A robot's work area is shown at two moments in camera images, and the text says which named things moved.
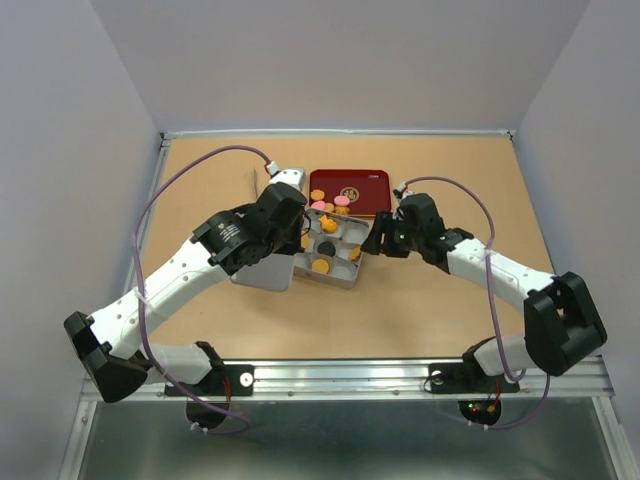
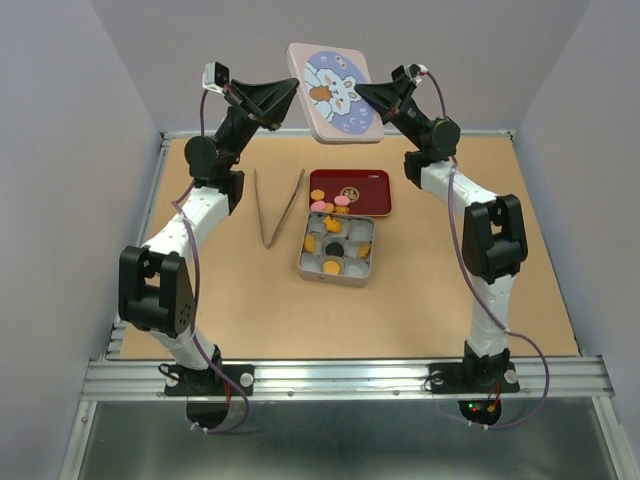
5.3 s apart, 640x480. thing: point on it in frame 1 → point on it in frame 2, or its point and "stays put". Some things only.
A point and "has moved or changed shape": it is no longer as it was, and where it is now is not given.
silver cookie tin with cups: (332, 248) has moved or changed shape
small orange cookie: (317, 194) stays put
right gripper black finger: (377, 241) → (384, 97)
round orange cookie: (355, 252) has moved or changed shape
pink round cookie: (342, 200) stays put
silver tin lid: (273, 273) → (327, 77)
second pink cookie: (319, 205) stays put
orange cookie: (320, 266) → (331, 267)
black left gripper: (296, 243) → (264, 104)
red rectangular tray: (369, 190) stays put
